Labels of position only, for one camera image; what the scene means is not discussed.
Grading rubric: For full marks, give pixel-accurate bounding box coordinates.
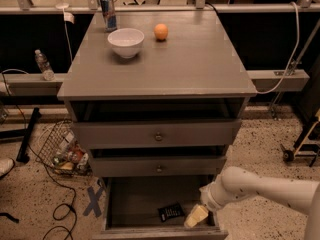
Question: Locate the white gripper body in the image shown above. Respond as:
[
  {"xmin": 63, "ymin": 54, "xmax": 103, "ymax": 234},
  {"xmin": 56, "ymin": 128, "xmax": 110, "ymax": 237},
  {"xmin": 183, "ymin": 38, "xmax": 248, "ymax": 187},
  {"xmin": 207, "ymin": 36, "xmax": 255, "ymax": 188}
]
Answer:
[{"xmin": 200, "ymin": 182, "xmax": 226, "ymax": 212}]

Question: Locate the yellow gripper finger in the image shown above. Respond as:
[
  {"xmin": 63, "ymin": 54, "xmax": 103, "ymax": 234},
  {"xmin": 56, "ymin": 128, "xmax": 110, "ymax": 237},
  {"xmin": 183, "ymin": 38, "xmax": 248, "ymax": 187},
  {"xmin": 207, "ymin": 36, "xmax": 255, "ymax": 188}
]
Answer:
[{"xmin": 184, "ymin": 204, "xmax": 208, "ymax": 228}]

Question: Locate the black rxbar chocolate bar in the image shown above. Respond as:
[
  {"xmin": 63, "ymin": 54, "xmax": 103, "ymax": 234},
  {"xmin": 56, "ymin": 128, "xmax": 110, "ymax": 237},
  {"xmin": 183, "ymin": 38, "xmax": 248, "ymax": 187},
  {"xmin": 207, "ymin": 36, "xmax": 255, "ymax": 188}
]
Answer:
[{"xmin": 158, "ymin": 203, "xmax": 185, "ymax": 222}]

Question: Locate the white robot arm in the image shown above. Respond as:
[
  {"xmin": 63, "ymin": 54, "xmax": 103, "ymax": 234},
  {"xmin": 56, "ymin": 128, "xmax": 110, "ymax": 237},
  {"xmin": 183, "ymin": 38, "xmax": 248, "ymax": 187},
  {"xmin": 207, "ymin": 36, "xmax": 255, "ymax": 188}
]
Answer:
[{"xmin": 184, "ymin": 166, "xmax": 320, "ymax": 240}]

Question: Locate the grey open bottom drawer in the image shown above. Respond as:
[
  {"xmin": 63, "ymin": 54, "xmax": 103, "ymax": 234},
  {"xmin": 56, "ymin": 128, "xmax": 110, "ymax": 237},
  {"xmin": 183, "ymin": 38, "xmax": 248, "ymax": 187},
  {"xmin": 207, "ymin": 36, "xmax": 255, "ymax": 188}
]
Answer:
[{"xmin": 92, "ymin": 175, "xmax": 228, "ymax": 240}]

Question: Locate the grey middle drawer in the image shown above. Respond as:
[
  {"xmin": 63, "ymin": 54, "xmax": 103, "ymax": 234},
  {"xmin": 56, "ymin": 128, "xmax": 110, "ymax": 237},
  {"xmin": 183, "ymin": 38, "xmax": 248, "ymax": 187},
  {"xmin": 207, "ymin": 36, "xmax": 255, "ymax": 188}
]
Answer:
[{"xmin": 90, "ymin": 156, "xmax": 226, "ymax": 177}]

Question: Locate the grey wooden drawer cabinet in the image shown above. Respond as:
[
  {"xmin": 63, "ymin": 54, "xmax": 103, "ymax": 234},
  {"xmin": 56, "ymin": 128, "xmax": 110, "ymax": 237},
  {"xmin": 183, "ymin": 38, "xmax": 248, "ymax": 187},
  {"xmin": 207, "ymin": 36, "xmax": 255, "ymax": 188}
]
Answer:
[{"xmin": 57, "ymin": 9, "xmax": 258, "ymax": 240}]

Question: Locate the grey top drawer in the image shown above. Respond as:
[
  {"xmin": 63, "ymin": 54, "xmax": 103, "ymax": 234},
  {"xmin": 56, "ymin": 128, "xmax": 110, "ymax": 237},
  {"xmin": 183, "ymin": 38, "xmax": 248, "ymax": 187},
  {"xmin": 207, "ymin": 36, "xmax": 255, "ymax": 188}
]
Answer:
[{"xmin": 72, "ymin": 120, "xmax": 241, "ymax": 149}]

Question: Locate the orange fruit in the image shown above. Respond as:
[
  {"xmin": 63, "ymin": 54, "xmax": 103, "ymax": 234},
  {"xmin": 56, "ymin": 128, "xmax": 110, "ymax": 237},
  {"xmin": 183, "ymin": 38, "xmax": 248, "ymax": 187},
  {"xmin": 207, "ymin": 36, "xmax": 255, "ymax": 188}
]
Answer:
[{"xmin": 154, "ymin": 24, "xmax": 168, "ymax": 41}]

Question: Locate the white ceramic bowl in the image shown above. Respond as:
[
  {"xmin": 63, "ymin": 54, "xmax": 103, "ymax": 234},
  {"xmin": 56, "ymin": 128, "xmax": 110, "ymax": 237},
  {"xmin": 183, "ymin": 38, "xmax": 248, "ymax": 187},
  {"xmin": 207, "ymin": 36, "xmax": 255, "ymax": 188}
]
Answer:
[{"xmin": 107, "ymin": 28, "xmax": 145, "ymax": 59}]

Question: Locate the black metal stand leg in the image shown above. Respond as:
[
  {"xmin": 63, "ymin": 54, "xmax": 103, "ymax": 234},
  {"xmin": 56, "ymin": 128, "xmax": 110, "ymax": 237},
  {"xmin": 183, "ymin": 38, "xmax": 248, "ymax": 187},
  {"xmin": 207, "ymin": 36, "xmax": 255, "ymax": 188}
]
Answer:
[{"xmin": 16, "ymin": 107, "xmax": 41, "ymax": 163}]

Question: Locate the white shoe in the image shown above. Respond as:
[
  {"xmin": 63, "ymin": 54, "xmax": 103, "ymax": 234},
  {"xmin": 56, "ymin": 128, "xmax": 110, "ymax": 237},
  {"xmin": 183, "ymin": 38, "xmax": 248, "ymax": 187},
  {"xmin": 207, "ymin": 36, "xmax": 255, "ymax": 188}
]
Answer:
[{"xmin": 0, "ymin": 158, "xmax": 15, "ymax": 178}]

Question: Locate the blue silver energy drink can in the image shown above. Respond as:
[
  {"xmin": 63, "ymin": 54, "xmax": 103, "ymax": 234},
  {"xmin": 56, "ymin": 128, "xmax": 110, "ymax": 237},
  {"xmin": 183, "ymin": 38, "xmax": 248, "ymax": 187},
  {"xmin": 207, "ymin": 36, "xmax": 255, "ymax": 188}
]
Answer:
[{"xmin": 100, "ymin": 0, "xmax": 117, "ymax": 32}]

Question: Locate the clear plastic water bottle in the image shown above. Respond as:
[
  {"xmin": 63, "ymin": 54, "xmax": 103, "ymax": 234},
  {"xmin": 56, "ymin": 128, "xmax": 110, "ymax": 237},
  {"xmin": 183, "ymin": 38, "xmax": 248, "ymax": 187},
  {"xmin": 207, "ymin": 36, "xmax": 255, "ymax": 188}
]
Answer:
[{"xmin": 35, "ymin": 49, "xmax": 55, "ymax": 81}]

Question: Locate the wheeled cart frame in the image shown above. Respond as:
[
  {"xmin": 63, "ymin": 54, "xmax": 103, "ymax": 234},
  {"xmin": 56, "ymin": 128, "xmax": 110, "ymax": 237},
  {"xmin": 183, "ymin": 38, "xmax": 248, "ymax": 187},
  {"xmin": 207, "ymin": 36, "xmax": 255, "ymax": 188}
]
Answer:
[{"xmin": 280, "ymin": 109, "xmax": 320, "ymax": 167}]

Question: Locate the white hanging cable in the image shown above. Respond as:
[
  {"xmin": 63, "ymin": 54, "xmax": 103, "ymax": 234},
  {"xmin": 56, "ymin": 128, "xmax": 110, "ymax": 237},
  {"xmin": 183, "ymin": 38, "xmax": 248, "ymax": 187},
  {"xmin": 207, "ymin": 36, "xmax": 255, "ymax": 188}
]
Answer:
[{"xmin": 256, "ymin": 1, "xmax": 301, "ymax": 95}]

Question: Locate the wire basket with groceries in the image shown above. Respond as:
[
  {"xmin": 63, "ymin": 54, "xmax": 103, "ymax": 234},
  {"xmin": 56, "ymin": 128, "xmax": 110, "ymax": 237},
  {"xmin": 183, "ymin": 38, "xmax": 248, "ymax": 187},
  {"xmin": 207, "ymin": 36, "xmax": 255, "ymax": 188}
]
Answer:
[{"xmin": 37, "ymin": 120, "xmax": 92, "ymax": 176}]

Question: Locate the white cord with tag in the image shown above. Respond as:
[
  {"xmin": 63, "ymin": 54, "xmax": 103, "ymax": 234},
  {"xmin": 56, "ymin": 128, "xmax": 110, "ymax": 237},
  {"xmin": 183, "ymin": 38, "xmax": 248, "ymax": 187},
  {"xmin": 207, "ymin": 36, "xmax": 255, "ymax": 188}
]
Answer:
[{"xmin": 49, "ymin": 0, "xmax": 76, "ymax": 64}]

